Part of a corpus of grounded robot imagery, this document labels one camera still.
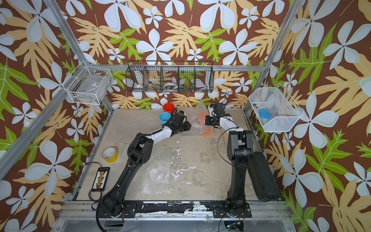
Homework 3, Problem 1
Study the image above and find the blue wine glass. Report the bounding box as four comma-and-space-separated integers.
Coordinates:
159, 112, 172, 125

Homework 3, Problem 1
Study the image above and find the red wine glass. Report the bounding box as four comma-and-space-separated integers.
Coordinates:
163, 103, 175, 114

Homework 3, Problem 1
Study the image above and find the bubble orange glass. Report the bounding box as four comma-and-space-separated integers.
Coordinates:
182, 102, 214, 137

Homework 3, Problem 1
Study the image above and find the orange wine glass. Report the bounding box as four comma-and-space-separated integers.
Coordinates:
198, 111, 212, 135

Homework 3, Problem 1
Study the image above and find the bubble blue glass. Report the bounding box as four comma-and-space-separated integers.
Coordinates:
126, 146, 183, 199

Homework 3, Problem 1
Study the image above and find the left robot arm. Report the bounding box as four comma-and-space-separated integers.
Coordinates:
96, 109, 191, 218

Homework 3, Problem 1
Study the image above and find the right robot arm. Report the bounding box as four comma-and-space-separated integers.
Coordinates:
205, 103, 281, 217

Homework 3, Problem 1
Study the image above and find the white tape roll in basket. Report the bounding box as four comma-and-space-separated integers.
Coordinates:
163, 82, 177, 90

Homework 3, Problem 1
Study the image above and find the blue object in basket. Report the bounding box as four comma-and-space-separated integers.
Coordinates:
258, 109, 271, 119

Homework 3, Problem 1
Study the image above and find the yellow tape roll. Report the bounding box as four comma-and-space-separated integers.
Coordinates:
102, 147, 118, 163

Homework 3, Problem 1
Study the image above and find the black wire basket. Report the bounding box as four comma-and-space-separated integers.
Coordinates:
124, 61, 214, 93

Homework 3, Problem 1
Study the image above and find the black mounting rail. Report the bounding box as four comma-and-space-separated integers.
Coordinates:
97, 200, 252, 218

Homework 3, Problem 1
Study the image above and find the terminal block with wires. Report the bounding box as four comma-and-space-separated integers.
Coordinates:
88, 167, 111, 202

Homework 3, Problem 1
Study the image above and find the white wire basket left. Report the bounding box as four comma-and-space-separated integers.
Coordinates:
65, 66, 113, 105

